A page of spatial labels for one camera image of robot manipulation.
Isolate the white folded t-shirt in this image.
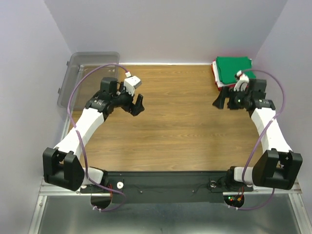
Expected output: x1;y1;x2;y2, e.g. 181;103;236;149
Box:
211;60;235;91

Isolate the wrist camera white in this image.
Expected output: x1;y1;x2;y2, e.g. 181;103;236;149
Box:
234;70;249;92
124;76;142;96

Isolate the green t-shirt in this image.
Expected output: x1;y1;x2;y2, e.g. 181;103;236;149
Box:
215;57;252;85

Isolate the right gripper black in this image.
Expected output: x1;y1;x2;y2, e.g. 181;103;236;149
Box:
212;86;252;110

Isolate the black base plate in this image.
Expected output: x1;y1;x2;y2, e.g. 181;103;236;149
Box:
80;171;254;205

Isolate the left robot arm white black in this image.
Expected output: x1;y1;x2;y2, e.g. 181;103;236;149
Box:
42;76;144;192

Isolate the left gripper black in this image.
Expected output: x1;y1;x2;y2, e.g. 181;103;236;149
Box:
111;82;144;117

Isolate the red folded t-shirt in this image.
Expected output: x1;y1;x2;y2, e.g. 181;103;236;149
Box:
214;69;235;91

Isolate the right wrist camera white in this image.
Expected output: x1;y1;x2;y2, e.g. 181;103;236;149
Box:
234;70;249;92

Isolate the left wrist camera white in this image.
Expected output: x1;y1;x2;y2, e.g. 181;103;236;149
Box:
124;76;142;96

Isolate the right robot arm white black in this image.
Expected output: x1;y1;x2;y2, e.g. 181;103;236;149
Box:
213;79;303;190

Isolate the aluminium rail frame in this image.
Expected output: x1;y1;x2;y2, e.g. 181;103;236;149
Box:
28;65;304;234

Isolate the clear plastic storage bin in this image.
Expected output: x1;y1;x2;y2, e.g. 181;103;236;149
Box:
58;52;119;108

